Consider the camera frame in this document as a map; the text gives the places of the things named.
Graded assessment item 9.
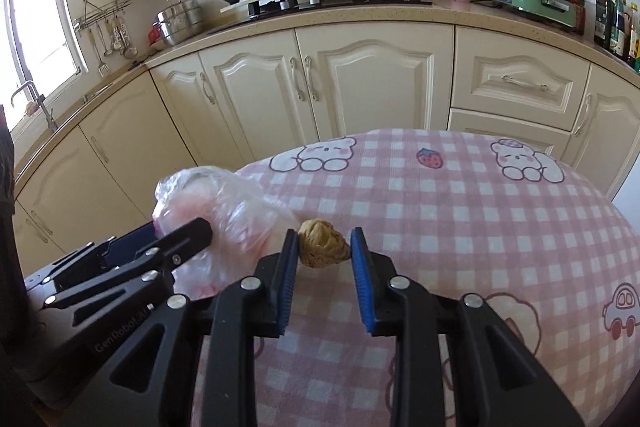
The brown paper ball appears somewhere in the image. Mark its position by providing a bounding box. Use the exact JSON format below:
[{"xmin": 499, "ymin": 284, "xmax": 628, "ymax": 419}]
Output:
[{"xmin": 299, "ymin": 218, "xmax": 352, "ymax": 269}]

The metal wall utensil rack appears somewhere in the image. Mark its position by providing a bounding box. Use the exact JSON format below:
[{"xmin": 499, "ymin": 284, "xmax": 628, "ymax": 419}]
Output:
[{"xmin": 72, "ymin": 0, "xmax": 133, "ymax": 32}]

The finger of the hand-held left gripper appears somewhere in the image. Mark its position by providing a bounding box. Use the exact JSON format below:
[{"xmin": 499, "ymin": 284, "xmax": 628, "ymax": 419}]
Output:
[
  {"xmin": 22, "ymin": 222, "xmax": 163, "ymax": 292},
  {"xmin": 42, "ymin": 217, "xmax": 214, "ymax": 329}
]

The row of cream cabinet doors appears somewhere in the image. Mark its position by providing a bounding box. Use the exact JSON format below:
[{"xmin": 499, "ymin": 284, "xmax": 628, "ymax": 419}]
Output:
[{"xmin": 12, "ymin": 24, "xmax": 640, "ymax": 268}]

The kitchen window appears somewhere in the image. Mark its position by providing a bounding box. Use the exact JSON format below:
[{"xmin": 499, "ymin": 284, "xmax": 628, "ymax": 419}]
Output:
[{"xmin": 0, "ymin": 0, "xmax": 86, "ymax": 128}]

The beige kitchen countertop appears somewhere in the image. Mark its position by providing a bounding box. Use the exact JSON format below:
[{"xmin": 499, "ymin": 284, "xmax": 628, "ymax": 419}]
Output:
[{"xmin": 10, "ymin": 0, "xmax": 640, "ymax": 152}]

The pink checked cartoon tablecloth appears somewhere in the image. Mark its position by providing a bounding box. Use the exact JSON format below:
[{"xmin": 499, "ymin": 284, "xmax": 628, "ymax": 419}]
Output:
[{"xmin": 190, "ymin": 127, "xmax": 640, "ymax": 427}]

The chrome kitchen faucet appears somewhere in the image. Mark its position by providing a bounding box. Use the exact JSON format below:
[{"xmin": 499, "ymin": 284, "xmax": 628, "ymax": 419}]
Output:
[{"xmin": 11, "ymin": 81, "xmax": 60, "ymax": 134}]

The stainless steel steamer pot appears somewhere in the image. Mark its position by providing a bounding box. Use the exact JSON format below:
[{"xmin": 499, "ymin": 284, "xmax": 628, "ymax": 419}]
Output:
[{"xmin": 152, "ymin": 0, "xmax": 205, "ymax": 46}]

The clear pink plastic bag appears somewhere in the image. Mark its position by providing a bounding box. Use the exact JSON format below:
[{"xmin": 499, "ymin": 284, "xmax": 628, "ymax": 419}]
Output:
[{"xmin": 152, "ymin": 166, "xmax": 301, "ymax": 300}]

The row of hanging steel utensils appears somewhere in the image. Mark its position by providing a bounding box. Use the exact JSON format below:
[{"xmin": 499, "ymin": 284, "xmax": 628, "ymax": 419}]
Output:
[{"xmin": 87, "ymin": 19, "xmax": 138, "ymax": 78}]

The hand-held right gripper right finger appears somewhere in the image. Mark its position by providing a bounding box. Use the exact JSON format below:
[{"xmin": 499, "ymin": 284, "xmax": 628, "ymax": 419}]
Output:
[{"xmin": 350, "ymin": 227, "xmax": 586, "ymax": 427}]

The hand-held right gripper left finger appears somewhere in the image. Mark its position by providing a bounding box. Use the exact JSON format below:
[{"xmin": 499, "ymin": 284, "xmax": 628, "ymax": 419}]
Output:
[{"xmin": 65, "ymin": 228, "xmax": 301, "ymax": 427}]

